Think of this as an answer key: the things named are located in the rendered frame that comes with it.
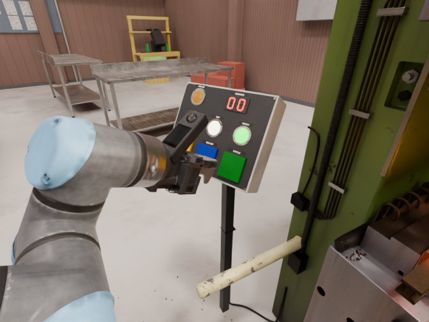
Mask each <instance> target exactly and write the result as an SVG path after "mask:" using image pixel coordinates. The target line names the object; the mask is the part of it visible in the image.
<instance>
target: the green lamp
mask: <svg viewBox="0 0 429 322"><path fill-rule="evenodd" d="M248 137H249V133H248V131H247V129H245V128H240V129H238V130H237V131H236V133H235V140H236V141H237V142H238V143H244V142H246V141H247V140H248Z"/></svg>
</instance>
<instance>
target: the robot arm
mask: <svg viewBox="0 0 429 322"><path fill-rule="evenodd" d="M208 123H209V120H208V118H207V116H206V115H205V114H203V113H200V112H196V111H192V110H189V111H188V112H187V113H186V114H185V115H184V117H183V118H182V119H181V120H180V122H179V123H178V124H177V125H176V126H175V127H174V128H173V129H172V130H171V131H170V133H169V134H168V135H167V136H166V138H164V140H163V141H162V142H161V141H160V140H159V139H158V138H156V137H153V136H150V135H146V134H141V133H137V132H131V131H127V130H123V129H120V128H114V127H111V126H106V125H101V124H98V123H93V122H90V121H89V120H87V119H82V118H77V119H75V118H69V117H66V116H53V117H50V118H48V119H46V120H45V121H43V122H42V123H41V124H40V125H39V126H38V127H37V128H36V130H35V131H34V133H33V135H32V136H31V138H30V141H29V144H28V146H27V148H28V151H27V154H26V155H25V161H24V169H25V174H26V178H27V180H28V182H29V183H30V184H31V185H32V186H33V189H32V192H31V195H30V198H29V201H28V204H27V207H26V210H25V213H24V216H23V218H22V222H21V224H20V227H19V231H18V233H17V234H16V235H15V237H14V239H13V243H12V245H11V263H12V265H6V266H0V322H116V315H115V312H114V296H113V295H112V293H110V288H109V283H108V280H107V275H106V272H105V267H104V264H103V259H102V254H101V248H100V243H99V240H98V235H97V232H96V223H97V221H98V218H99V216H100V213H101V211H102V208H103V205H104V204H105V201H106V199H107V197H108V194H109V192H110V189H111V188H128V187H143V188H145V189H146V190H148V191H149V192H156V191H157V188H165V189H166V191H169V192H170V191H171V192H170V193H173V194H175V193H177V194H179V195H188V194H196V192H197V188H198V186H199V183H200V179H201V176H199V175H200V174H202V175H203V177H204V184H207V183H209V180H210V179H211V177H212V175H213V173H214V170H215V169H216V168H217V167H218V165H219V163H218V162H217V160H216V159H213V158H210V157H206V156H203V155H199V154H196V153H192V152H190V151H187V149H188V148H189V147H190V146H191V144H192V143H193V142H194V140H195V139H196V138H197V137H198V136H199V134H200V133H201V132H202V131H203V129H205V127H206V126H207V124H208ZM167 189H168V190H167Z"/></svg>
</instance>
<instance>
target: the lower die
mask: <svg viewBox="0 0 429 322"><path fill-rule="evenodd" d="M426 198H427V194H426V195H424V196H423V197H421V199H422V203H421V206H420V207H419V209H416V208H415V205H416V203H417V201H418V200H415V201H413V202H411V203H410V205H411V210H410V212H409V214H408V215H405V214H404V212H405V210H406V208H407V205H406V206H404V207H402V208H400V209H399V211H400V216H399V218H398V220H397V222H395V221H393V217H394V215H395V212H393V213H391V214H389V215H388V216H386V217H384V218H382V219H380V220H378V221H376V222H374V223H373V224H371V225H369V226H368V228H367V230H366V233H365V235H364V237H363V240H362V242H361V244H360V247H361V248H362V249H363V250H365V251H366V252H367V253H369V254H370V255H371V256H373V257H374V258H375V259H376V260H378V261H379V262H381V263H382V264H383V265H384V266H386V267H387V268H389V269H390V270H391V271H392V272H394V273H395V274H397V276H399V277H400V278H403V277H404V276H406V275H407V274H408V273H410V272H411V271H412V270H413V269H415V268H416V267H417V266H419V265H418V262H419V260H420V259H421V258H422V256H423V254H424V253H425V252H426V251H427V250H428V249H429V203H425V199H426ZM398 270H400V271H402V272H403V276H401V275H399V274H398Z"/></svg>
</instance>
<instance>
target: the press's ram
mask: <svg viewBox="0 0 429 322"><path fill-rule="evenodd" d="M418 20H419V21H425V22H429V0H425V1H424V3H423V7H422V9H421V12H420V14H419V17H418Z"/></svg>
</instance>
